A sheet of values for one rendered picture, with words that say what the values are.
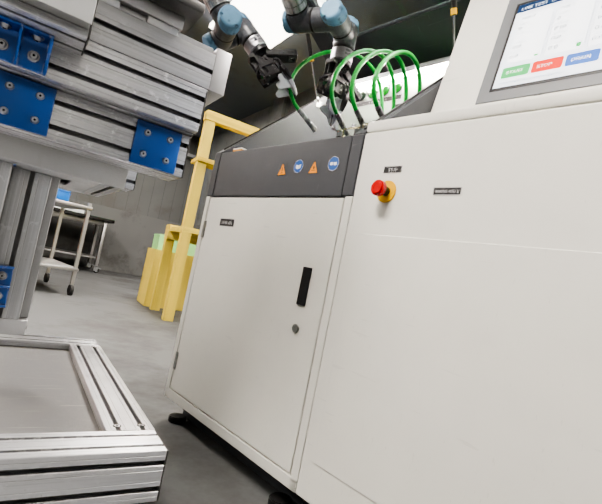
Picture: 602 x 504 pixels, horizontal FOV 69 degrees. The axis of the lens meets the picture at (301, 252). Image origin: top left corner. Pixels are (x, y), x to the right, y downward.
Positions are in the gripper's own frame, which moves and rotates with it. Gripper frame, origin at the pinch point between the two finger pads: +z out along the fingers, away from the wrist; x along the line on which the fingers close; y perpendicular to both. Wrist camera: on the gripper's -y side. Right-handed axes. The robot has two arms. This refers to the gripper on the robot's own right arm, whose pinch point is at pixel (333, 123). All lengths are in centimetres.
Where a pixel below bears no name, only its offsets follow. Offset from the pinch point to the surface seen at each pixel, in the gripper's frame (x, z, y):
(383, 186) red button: 47, 30, 25
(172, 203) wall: -679, -34, -269
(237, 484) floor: 16, 110, 23
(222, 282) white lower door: -13, 60, 22
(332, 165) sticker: 26.0, 23.3, 21.7
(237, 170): -18.3, 22.6, 21.6
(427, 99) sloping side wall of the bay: 35.0, -3.0, -1.3
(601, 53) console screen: 76, -8, -5
